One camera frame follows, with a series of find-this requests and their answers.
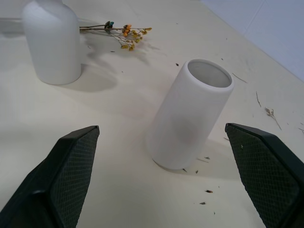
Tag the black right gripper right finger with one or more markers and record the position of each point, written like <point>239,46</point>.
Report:
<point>266,171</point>

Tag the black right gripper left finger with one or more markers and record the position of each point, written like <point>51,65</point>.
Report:
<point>59,180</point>

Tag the white cylindrical open vase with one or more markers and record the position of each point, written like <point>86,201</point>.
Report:
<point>187,114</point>

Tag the white bottle-shaped vase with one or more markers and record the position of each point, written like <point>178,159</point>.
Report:
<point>53,45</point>

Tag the dried twig fragment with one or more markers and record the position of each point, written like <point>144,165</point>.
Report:
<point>273,116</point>

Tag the dried yellow flower bunch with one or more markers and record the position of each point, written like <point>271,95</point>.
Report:
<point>128,33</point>

